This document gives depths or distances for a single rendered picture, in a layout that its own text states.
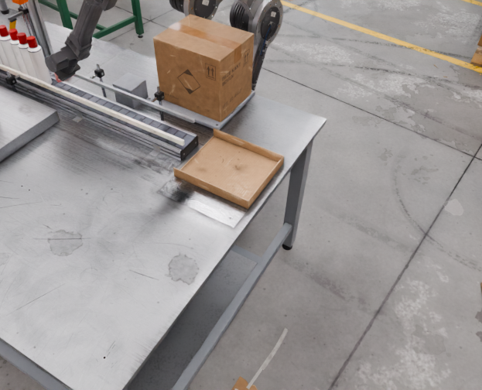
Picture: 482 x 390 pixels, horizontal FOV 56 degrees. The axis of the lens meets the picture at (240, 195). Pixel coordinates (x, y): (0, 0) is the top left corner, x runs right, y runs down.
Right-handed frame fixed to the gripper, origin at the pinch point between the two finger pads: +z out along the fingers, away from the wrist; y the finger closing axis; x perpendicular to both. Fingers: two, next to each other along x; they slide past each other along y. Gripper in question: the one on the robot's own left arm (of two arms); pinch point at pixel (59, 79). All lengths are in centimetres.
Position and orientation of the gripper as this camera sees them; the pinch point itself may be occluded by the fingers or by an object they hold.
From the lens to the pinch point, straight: 200.0
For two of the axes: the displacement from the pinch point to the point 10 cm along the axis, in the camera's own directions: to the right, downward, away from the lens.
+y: -4.8, 6.2, -6.2
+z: -5.7, 3.2, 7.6
